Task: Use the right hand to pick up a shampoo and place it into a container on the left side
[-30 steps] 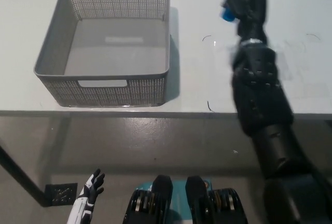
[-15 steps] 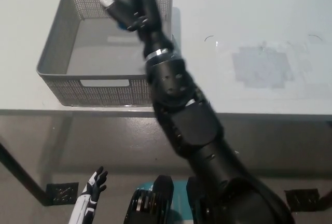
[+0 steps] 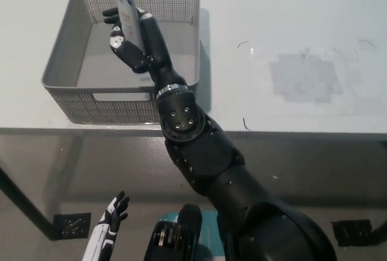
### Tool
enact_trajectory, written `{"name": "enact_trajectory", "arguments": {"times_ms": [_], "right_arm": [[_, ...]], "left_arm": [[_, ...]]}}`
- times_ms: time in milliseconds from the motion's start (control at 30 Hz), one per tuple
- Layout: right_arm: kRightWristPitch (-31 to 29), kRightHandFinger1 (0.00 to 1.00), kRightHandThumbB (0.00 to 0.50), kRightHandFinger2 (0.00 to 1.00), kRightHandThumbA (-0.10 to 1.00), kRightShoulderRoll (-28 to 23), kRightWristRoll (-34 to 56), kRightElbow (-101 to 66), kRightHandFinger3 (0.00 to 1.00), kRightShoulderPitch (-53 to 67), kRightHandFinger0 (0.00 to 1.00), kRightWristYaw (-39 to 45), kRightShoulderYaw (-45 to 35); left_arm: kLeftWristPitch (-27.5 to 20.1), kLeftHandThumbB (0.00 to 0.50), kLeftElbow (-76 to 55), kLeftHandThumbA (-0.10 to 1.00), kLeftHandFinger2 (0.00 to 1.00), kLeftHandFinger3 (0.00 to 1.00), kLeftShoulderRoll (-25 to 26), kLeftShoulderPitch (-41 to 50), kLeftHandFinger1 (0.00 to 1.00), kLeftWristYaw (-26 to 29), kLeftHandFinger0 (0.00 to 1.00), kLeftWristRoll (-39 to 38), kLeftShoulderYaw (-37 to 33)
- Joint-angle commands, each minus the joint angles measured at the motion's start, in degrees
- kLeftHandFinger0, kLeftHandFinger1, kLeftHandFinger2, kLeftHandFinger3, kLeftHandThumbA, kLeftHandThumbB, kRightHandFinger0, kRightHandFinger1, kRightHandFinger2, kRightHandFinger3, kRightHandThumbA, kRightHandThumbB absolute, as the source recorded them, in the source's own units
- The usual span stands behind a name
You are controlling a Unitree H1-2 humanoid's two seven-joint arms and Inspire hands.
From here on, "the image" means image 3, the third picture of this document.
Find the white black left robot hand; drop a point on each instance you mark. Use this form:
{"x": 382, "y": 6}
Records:
{"x": 106, "y": 230}

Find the black floor mounting plate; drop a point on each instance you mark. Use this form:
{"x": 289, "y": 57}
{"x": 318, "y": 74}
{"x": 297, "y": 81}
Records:
{"x": 352, "y": 232}
{"x": 72, "y": 226}

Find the white blue shampoo tube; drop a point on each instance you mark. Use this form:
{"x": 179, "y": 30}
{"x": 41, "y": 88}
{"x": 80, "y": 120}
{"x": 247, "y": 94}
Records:
{"x": 127, "y": 10}

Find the black table leg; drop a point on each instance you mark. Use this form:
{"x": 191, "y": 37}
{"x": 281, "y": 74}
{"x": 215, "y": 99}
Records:
{"x": 27, "y": 202}
{"x": 381, "y": 223}

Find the grey perforated plastic basket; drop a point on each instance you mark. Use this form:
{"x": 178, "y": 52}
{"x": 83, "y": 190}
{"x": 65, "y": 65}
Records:
{"x": 96, "y": 61}

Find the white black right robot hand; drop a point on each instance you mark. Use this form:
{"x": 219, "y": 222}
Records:
{"x": 151, "y": 49}

